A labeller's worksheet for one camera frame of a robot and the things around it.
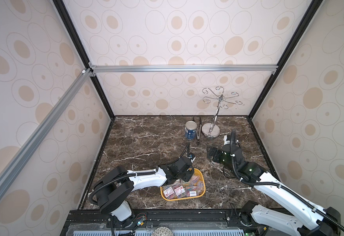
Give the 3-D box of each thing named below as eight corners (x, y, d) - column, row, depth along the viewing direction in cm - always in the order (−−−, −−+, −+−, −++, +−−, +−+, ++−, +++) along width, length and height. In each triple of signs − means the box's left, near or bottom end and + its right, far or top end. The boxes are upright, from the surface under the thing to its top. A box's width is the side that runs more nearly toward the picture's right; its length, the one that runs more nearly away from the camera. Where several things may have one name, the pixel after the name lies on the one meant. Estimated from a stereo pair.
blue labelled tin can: (185, 140, 107) (186, 130, 98) (184, 130, 113) (185, 120, 104) (195, 140, 107) (197, 130, 98) (194, 130, 113) (196, 120, 104)
